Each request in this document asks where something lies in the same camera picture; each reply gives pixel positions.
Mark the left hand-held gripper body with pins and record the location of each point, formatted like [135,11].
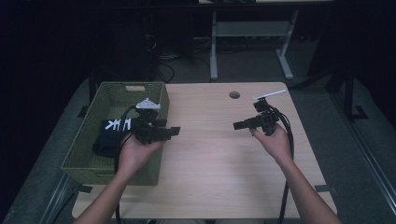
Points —
[149,133]

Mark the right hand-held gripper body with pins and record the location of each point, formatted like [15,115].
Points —
[267,121]

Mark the dark navy garment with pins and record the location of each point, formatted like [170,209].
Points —
[107,140]

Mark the green woven basket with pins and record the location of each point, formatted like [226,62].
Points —
[93,168]

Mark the person's right hand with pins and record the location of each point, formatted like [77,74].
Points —
[275,144]

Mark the person's left hand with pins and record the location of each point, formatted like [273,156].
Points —
[135,155]

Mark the black tape strip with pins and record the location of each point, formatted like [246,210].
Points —
[85,188]

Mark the black metal stand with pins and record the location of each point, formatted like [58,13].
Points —
[348,93]

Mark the grey tape strip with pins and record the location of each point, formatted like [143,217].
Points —
[325,188]

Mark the grey metal table frame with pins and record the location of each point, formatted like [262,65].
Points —
[252,29]

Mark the aluminium rail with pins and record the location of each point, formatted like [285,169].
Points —
[373,161]
[56,202]

